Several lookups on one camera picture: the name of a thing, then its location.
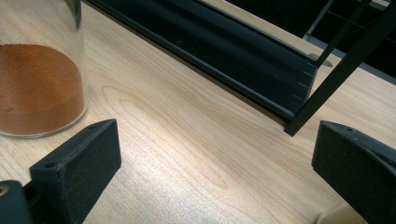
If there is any grey metal stand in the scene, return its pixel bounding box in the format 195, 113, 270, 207
302, 0, 396, 86

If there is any glass jar with red powder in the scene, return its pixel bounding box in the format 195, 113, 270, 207
0, 0, 89, 139

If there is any black two-tier metal rack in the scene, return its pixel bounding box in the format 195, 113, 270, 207
82, 0, 396, 137

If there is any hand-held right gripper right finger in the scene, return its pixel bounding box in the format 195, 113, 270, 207
311, 120, 396, 224

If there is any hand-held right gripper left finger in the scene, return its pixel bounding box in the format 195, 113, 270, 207
29, 119, 122, 224

